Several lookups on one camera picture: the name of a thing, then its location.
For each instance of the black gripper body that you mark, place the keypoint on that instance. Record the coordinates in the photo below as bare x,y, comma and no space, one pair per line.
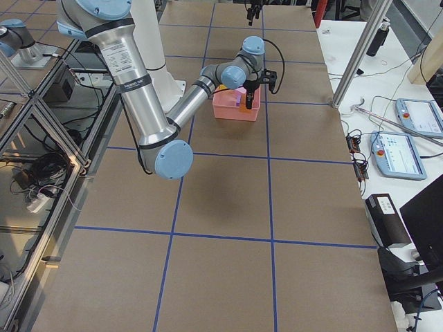
250,85
252,7

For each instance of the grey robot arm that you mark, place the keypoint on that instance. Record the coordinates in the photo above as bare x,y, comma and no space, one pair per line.
127,34

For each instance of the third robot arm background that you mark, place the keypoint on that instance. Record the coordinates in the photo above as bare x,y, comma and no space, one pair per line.
15,36

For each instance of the pink plastic bin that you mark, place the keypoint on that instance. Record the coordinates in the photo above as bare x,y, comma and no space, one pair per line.
224,105

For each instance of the small circuit board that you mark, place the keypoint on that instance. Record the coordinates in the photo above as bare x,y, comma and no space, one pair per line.
359,160

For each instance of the black water bottle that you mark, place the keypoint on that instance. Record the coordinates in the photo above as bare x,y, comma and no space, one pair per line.
379,39

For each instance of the near blue teach pendant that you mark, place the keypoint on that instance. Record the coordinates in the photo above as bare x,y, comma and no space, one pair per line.
396,155

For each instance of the blue teach pendant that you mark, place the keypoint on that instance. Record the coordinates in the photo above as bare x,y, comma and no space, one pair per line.
396,155
422,116

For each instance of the far blue teach pendant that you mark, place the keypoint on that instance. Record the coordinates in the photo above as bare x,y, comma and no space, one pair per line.
422,116

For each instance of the black box white label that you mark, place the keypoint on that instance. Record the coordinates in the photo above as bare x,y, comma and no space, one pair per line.
385,221

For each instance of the white power strip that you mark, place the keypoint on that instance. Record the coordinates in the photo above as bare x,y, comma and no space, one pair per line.
37,203

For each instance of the black monitor with stand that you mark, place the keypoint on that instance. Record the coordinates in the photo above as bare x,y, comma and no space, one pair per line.
407,282

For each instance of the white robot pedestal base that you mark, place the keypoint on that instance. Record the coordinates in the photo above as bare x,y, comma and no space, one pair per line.
148,40

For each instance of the aluminium frame post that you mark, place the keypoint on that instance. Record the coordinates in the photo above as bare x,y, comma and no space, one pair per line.
360,50

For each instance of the black box under frame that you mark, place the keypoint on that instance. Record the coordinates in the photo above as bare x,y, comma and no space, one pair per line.
62,87

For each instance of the aluminium frame rack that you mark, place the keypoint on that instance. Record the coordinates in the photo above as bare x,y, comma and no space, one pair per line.
51,148

